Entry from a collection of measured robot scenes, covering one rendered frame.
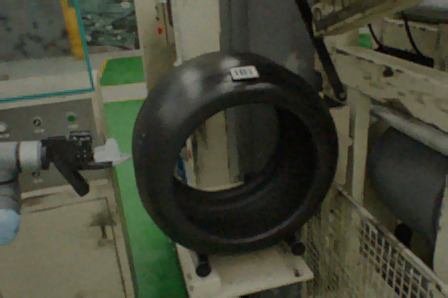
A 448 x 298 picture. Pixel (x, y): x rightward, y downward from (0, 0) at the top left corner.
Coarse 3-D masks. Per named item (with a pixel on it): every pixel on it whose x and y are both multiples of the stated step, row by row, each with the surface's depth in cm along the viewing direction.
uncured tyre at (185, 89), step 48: (192, 96) 100; (240, 96) 101; (288, 96) 104; (144, 144) 103; (288, 144) 140; (336, 144) 116; (144, 192) 107; (192, 192) 138; (240, 192) 142; (288, 192) 138; (192, 240) 113; (240, 240) 117
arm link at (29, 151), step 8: (24, 144) 103; (32, 144) 103; (40, 144) 105; (24, 152) 101; (32, 152) 102; (24, 160) 101; (32, 160) 102; (24, 168) 102; (32, 168) 103; (40, 168) 104
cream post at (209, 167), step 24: (192, 0) 126; (216, 0) 127; (192, 24) 128; (216, 24) 130; (192, 48) 131; (216, 48) 133; (216, 120) 142; (192, 144) 143; (216, 144) 145; (192, 168) 151; (216, 168) 149
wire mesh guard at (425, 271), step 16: (336, 192) 135; (352, 208) 127; (304, 224) 169; (320, 224) 154; (304, 240) 172; (320, 240) 156; (352, 240) 132; (304, 256) 175; (320, 256) 159; (368, 256) 123; (416, 256) 103; (320, 272) 162; (336, 272) 148; (368, 272) 126; (432, 272) 97; (304, 288) 182; (336, 288) 150; (400, 288) 111
